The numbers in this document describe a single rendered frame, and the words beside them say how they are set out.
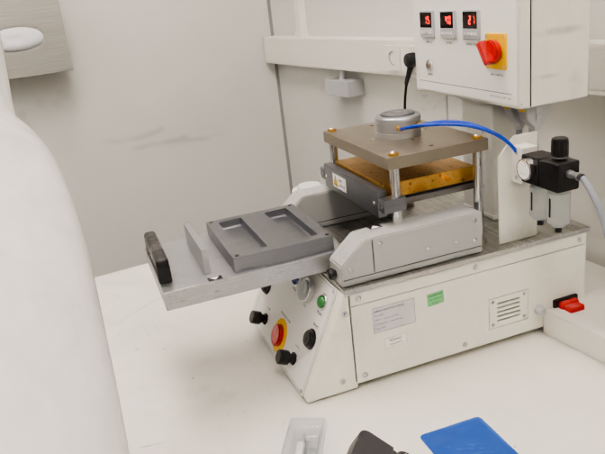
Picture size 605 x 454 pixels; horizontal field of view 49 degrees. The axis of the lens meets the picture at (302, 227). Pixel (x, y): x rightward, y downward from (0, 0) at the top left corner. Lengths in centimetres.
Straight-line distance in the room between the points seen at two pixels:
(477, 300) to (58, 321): 102
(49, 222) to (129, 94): 237
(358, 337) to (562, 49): 55
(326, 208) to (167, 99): 140
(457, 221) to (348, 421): 35
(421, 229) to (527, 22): 35
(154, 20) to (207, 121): 42
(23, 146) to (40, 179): 2
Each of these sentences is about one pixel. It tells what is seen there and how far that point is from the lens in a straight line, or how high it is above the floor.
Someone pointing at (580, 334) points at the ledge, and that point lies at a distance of 120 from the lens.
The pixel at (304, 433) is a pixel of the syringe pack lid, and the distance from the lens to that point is 99.
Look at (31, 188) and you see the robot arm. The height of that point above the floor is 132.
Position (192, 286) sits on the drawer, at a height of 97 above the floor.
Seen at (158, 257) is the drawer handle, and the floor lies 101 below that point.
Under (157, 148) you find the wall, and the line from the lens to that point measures 259.
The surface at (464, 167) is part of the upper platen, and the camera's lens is 114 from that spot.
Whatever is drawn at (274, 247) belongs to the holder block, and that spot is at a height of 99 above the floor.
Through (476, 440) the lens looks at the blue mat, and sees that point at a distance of 100.
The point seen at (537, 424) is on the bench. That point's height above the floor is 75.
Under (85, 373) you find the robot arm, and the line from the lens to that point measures 17.
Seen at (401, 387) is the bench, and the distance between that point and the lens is 111.
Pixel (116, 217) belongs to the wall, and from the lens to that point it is 261.
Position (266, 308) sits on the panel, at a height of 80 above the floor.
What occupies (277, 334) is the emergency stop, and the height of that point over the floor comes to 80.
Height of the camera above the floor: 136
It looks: 20 degrees down
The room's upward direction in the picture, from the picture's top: 7 degrees counter-clockwise
